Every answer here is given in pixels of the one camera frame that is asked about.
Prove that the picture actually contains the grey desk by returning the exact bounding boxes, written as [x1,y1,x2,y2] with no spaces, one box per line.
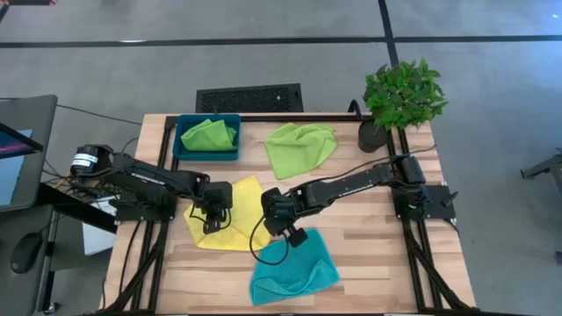
[0,94,61,315]

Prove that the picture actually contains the black computer mouse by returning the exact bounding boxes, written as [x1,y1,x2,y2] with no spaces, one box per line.
[11,231,44,275]

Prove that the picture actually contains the black mesh-topped box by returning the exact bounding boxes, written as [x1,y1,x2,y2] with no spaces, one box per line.
[195,83,305,114]

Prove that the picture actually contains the black-framed computer monitor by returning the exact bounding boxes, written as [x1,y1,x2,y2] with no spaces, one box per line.
[0,122,45,207]

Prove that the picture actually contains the black aluminium table frame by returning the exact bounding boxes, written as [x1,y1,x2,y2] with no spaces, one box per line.
[103,112,473,315]

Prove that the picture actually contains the white paper sheet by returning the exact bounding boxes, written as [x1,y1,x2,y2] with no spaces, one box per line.
[82,197,118,256]

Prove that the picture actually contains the black desk beam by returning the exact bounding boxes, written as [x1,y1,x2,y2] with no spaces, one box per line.
[37,182,119,233]

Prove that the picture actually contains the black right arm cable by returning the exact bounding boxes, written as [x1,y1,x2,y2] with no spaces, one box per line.
[249,147,438,267]

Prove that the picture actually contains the black plant pot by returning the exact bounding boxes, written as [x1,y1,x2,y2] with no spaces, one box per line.
[357,120,391,154]

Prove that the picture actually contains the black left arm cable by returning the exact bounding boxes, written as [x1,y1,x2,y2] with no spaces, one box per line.
[188,204,233,232]

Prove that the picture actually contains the black curved cable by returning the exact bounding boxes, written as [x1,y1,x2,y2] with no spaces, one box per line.
[347,98,364,120]

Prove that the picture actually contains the yellow microfiber towel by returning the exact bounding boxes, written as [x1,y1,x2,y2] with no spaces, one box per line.
[183,175,272,253]

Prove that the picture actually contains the lime green microfiber towel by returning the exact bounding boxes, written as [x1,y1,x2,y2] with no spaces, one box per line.
[264,122,339,181]

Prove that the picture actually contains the teal microfiber towel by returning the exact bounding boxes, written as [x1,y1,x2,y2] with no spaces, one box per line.
[249,227,342,306]

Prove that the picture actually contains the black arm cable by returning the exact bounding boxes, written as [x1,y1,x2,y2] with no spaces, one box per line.
[249,147,438,267]
[188,204,233,232]

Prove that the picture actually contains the grass green microfiber towel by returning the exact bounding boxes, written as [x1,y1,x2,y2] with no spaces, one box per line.
[180,118,238,153]

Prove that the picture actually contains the teal plastic bin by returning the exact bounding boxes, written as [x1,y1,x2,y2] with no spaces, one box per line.
[172,113,241,162]

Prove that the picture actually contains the thin black floor cable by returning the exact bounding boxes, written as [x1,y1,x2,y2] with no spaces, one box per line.
[55,103,142,126]

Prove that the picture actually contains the grey chair base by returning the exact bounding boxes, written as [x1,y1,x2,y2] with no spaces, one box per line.
[520,148,562,190]

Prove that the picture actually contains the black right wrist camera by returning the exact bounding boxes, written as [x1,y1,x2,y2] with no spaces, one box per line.
[287,227,309,248]

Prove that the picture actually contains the green leafy plant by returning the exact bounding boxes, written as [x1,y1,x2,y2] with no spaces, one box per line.
[362,58,449,132]

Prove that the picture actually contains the yellow cable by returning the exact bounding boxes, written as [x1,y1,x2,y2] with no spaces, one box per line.
[52,173,76,190]

